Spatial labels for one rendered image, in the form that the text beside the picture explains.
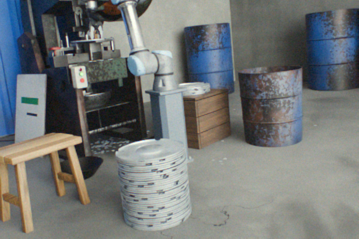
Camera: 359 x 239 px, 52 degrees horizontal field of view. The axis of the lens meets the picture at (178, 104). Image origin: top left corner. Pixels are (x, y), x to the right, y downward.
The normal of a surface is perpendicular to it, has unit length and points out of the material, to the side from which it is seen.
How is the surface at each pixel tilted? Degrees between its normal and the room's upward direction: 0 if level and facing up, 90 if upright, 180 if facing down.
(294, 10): 90
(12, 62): 90
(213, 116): 90
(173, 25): 90
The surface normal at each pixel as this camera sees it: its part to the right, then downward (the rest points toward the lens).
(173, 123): 0.54, 0.09
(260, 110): -0.51, 0.23
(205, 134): 0.75, 0.04
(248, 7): -0.71, 0.19
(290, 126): 0.33, 0.17
